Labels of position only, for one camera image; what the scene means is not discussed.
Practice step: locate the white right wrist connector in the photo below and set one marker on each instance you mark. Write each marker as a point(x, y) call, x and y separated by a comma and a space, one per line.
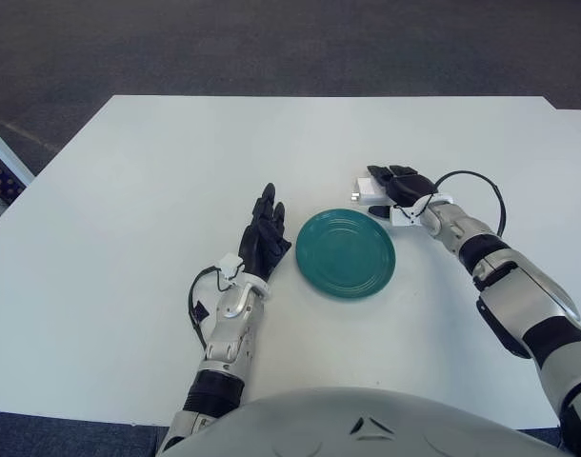
point(402, 216)

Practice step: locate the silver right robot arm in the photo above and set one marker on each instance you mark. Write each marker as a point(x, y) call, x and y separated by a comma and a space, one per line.
point(524, 295)

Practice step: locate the dark patterned rug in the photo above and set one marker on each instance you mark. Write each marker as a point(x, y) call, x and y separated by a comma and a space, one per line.
point(0, 181)

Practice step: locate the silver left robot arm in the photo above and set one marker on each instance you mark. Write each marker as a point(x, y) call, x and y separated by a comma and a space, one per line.
point(228, 333)

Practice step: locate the teal ceramic plate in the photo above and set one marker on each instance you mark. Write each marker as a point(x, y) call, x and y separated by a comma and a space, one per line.
point(345, 254)

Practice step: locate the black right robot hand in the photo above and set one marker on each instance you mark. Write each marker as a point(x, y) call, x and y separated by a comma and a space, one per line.
point(409, 188)

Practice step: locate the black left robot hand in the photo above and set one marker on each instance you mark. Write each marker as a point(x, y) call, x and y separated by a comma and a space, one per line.
point(262, 243)

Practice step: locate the white frame strip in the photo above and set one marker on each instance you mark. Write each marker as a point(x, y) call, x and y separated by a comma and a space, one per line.
point(7, 154)

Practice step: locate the white left wrist connector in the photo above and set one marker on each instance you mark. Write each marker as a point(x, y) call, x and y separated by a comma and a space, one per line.
point(229, 266)

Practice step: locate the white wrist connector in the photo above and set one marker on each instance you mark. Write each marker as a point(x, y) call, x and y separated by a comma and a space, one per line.
point(402, 216)
point(229, 266)

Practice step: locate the white charger block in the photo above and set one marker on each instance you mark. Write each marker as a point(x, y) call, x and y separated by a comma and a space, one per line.
point(369, 192)

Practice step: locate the grey robot torso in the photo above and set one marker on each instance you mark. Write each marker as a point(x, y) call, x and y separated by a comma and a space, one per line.
point(366, 423)

